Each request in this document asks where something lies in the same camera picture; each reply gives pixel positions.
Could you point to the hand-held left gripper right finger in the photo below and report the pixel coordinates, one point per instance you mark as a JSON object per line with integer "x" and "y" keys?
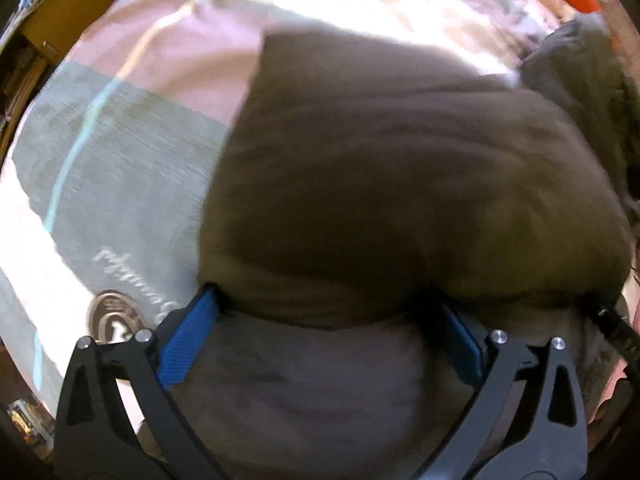
{"x": 462, "y": 345}

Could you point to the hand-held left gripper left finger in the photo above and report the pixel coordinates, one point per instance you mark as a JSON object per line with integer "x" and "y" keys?
{"x": 189, "y": 337}

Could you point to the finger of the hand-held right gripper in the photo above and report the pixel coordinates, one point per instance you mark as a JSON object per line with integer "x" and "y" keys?
{"x": 617, "y": 332}

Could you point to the dark grey garment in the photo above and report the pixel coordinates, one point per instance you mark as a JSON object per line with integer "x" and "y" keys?
{"x": 400, "y": 185}

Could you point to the pink and grey bed sheet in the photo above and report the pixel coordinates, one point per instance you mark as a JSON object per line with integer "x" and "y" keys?
{"x": 125, "y": 160}

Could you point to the grey crumpled cloth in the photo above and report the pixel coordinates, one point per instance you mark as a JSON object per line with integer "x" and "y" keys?
{"x": 575, "y": 75}

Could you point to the wooden cabinet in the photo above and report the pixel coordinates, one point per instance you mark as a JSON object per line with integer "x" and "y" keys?
{"x": 65, "y": 7}

